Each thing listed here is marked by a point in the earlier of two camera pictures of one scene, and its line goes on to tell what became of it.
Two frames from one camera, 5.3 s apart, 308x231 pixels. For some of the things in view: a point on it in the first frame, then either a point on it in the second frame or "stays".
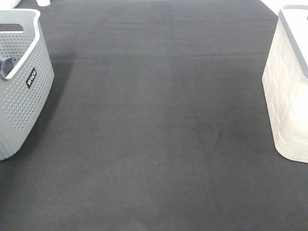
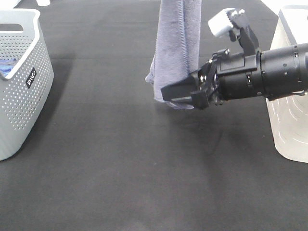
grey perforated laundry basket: x=27 y=78 stays
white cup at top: x=44 y=3 stays
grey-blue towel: x=6 y=64 → x=176 y=53
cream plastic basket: x=285 y=80 stays
